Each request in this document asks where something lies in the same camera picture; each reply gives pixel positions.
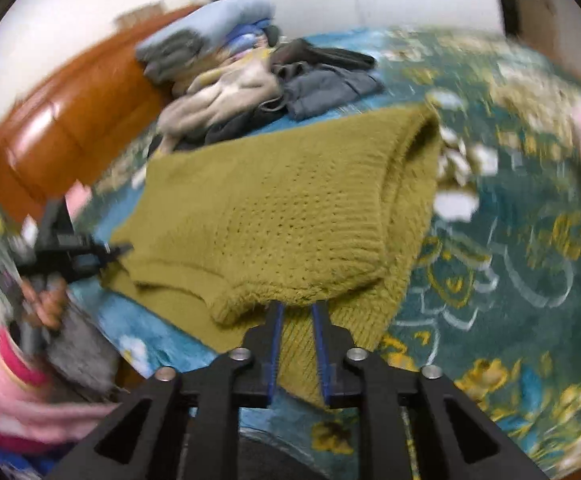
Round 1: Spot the person's left hand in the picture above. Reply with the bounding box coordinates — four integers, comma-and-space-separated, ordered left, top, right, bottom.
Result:
20, 276, 69, 332

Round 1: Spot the pink sleeve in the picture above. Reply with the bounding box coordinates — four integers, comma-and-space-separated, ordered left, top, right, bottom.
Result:
0, 326, 117, 455

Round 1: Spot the orange wooden headboard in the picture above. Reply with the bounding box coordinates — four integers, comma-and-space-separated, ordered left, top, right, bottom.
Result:
0, 6, 197, 223

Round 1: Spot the dark black garment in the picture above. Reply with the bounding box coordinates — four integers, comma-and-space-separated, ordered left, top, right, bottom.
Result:
270, 39, 376, 81

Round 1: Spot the beige fluffy garment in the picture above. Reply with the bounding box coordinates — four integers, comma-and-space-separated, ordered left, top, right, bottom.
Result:
157, 60, 283, 154

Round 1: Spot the olive green knit sweater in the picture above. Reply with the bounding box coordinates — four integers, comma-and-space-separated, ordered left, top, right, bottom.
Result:
102, 104, 441, 405

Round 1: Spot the teal floral bed blanket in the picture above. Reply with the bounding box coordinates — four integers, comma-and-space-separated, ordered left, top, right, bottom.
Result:
69, 27, 581, 480

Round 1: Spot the grey sweatshirt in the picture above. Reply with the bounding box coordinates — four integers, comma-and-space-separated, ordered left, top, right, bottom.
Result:
284, 65, 383, 122

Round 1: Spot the light blue folded quilt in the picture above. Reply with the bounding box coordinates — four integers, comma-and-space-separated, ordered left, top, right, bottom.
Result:
135, 0, 275, 84

